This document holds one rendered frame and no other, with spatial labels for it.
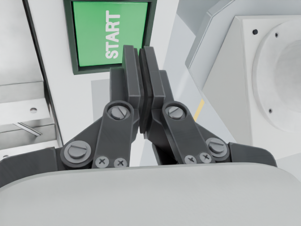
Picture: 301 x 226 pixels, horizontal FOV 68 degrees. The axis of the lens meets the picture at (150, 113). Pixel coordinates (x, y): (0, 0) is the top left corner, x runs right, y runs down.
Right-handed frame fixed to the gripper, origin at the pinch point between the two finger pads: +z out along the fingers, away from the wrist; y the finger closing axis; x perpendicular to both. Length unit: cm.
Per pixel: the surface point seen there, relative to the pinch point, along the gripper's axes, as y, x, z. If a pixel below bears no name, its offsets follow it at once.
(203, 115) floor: 93, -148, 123
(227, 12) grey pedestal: 16.9, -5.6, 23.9
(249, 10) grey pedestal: 21.0, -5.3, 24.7
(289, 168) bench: 241, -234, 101
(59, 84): -5.1, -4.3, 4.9
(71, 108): -4.5, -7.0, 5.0
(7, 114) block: -12.0, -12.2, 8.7
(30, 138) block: -11.4, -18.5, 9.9
